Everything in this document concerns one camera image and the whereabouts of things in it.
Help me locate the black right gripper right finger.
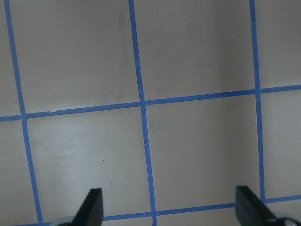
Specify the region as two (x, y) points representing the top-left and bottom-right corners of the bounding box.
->
(235, 186), (277, 226)

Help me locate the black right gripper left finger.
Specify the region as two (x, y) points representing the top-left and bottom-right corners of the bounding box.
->
(71, 188), (104, 226)

